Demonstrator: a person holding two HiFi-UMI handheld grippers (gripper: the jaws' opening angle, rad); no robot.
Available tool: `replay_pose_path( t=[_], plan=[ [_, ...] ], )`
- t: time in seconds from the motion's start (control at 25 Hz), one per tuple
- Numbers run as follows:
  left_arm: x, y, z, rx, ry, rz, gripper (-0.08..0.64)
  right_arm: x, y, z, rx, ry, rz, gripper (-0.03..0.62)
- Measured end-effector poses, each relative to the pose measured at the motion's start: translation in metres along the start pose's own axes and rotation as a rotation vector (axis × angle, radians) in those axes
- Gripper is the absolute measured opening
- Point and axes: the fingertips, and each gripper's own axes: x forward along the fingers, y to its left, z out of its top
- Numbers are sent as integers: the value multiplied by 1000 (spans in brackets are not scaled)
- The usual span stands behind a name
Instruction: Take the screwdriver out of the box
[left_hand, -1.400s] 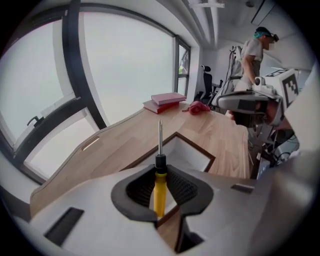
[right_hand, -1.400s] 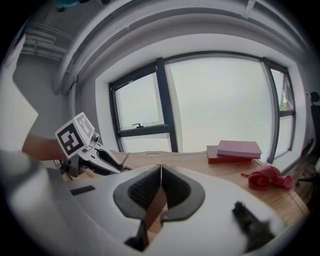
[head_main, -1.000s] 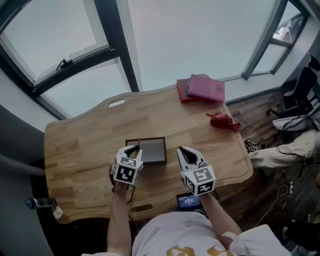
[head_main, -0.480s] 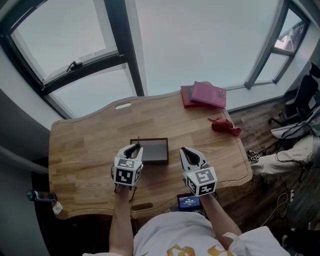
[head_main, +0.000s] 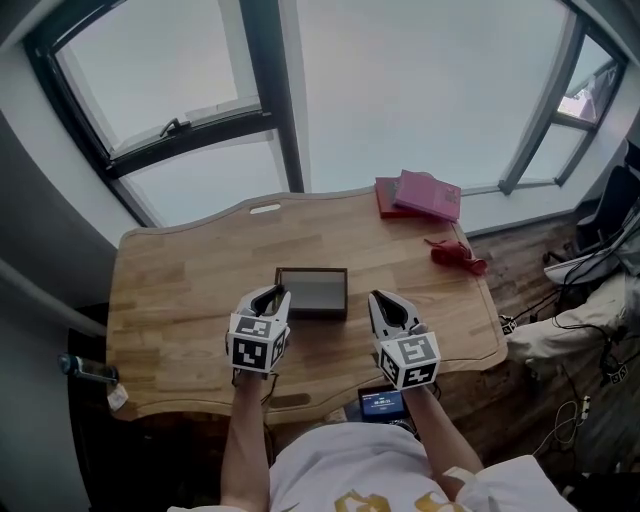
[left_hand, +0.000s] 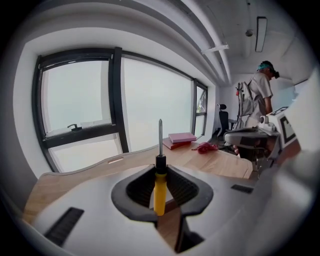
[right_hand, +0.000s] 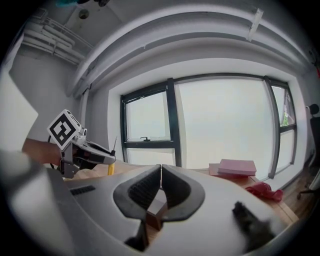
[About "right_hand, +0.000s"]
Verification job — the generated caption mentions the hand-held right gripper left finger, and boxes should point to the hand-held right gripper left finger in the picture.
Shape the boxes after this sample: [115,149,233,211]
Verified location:
[65,164,161,252]

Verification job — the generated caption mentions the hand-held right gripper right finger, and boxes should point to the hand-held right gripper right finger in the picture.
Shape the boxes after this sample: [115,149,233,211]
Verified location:
[154,164,298,256]

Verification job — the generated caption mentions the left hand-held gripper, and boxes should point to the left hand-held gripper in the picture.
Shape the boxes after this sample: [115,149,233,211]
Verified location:
[46,108,117,180]

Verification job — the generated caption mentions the yellow handled screwdriver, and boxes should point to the yellow handled screwdriver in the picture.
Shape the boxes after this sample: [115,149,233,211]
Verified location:
[107,136,118,176]

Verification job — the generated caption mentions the dark wooden box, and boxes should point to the dark wooden box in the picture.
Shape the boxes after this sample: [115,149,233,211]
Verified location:
[145,198,168,231]

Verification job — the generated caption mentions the person's left forearm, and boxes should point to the person's left forearm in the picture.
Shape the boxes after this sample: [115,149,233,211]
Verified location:
[21,138,62,166]

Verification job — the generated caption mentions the person's left hand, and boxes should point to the person's left hand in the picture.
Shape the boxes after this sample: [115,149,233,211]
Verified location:
[72,149,90,169]

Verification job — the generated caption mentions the pink book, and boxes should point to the pink book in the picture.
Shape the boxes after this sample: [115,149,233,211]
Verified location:
[217,158,258,177]

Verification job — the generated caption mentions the red cloth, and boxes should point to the red cloth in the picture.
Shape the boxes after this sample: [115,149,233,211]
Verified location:
[244,181,285,202]

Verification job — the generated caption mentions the narrow black framed window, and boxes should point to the narrow black framed window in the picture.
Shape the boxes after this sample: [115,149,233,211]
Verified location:
[264,76,298,176]

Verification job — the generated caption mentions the black office chair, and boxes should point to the black office chair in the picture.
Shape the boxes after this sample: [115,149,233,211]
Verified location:
[297,103,320,201]

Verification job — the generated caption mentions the white ceiling pipes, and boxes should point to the white ceiling pipes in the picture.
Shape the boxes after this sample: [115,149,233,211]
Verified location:
[22,17,93,63]

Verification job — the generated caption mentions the grey wall pipe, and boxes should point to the grey wall pipe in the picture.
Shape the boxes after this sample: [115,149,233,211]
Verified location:
[80,84,91,152]

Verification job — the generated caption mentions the black window with handle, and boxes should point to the black window with handle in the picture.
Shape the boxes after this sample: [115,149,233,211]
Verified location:
[120,77,183,168]

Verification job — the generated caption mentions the white ceiling bracket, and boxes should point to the white ceiling bracket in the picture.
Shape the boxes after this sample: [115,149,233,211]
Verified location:
[246,8,265,42]

